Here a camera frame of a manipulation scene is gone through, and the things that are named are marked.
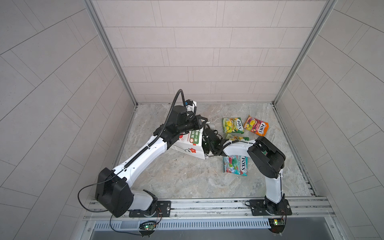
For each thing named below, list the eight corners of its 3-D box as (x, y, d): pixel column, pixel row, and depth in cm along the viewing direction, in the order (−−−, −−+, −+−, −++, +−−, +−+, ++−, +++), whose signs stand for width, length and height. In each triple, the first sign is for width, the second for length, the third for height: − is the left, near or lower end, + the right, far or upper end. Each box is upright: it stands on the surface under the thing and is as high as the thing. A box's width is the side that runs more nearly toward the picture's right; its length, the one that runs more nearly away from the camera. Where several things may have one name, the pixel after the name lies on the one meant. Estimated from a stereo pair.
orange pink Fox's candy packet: (242, 127, 104) (243, 125, 101) (246, 117, 110) (248, 115, 107) (264, 136, 100) (266, 134, 97) (268, 126, 105) (269, 123, 103)
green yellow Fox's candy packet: (224, 133, 101) (224, 131, 99) (222, 119, 109) (222, 117, 106) (243, 133, 101) (244, 131, 99) (240, 119, 109) (240, 117, 106)
